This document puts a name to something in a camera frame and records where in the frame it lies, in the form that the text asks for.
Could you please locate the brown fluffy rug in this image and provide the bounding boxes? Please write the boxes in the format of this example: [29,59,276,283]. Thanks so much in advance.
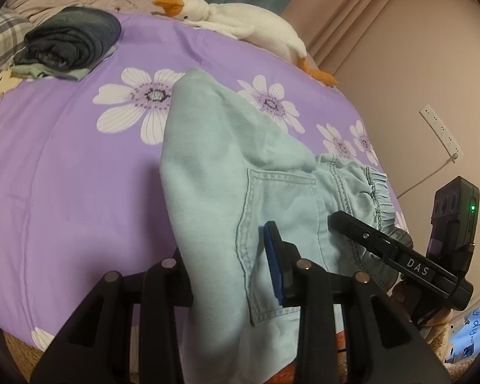
[2,330,49,369]

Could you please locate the yellow printed cloth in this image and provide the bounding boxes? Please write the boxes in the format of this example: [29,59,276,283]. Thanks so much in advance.
[0,70,22,121]

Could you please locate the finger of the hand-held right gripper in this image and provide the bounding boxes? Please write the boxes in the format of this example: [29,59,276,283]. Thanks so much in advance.
[328,211,403,267]

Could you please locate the thin white cable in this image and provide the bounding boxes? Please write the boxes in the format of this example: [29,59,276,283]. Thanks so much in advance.
[396,156,459,200]

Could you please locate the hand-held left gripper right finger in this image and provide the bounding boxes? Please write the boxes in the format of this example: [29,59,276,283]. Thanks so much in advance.
[258,221,451,384]

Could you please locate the plaid cloth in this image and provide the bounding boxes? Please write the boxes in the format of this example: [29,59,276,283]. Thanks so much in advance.
[0,10,30,84]

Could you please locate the blue printed cloth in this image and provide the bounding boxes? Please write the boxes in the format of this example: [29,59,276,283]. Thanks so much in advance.
[444,306,480,369]

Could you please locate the purple floral bedsheet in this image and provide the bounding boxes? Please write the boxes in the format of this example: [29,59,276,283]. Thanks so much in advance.
[0,10,409,348]

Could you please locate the light blue denim shorts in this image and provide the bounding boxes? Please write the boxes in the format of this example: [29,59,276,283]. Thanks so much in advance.
[160,67,409,384]

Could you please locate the folded green cloth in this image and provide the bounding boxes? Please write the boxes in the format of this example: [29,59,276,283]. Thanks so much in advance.
[10,46,116,82]

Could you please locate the beige curtain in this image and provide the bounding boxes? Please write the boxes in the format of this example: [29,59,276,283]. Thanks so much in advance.
[282,0,417,75]

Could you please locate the white goose plush toy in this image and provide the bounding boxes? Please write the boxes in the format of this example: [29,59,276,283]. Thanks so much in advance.
[151,0,340,87]

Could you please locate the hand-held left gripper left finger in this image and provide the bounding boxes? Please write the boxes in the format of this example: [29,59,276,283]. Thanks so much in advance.
[30,248,195,384]

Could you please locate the white wall power strip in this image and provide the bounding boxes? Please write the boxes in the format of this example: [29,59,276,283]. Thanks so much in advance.
[419,104,463,164]

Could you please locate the person's right hand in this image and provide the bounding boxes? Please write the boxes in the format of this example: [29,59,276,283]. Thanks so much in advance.
[391,279,452,329]

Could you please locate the folded dark jeans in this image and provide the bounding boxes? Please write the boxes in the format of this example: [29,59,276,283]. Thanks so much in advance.
[14,7,122,70]

